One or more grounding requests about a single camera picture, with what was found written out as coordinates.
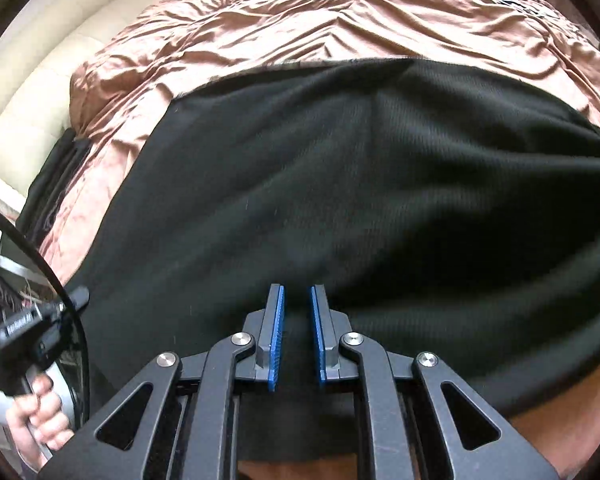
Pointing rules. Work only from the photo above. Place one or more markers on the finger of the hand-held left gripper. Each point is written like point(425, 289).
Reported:
point(75, 299)

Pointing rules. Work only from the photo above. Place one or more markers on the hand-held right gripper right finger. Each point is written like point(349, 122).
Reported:
point(319, 340)

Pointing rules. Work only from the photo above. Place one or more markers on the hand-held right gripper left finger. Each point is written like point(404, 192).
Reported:
point(275, 340)

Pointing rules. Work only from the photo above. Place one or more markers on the black pants with patterned trim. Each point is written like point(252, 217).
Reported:
point(355, 185)

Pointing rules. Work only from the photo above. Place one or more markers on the person's left hand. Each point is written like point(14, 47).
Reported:
point(40, 420)

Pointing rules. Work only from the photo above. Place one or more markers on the cream padded headboard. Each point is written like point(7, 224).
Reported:
point(55, 70)

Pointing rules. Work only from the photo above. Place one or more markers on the brown duvet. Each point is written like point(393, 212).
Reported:
point(330, 15)

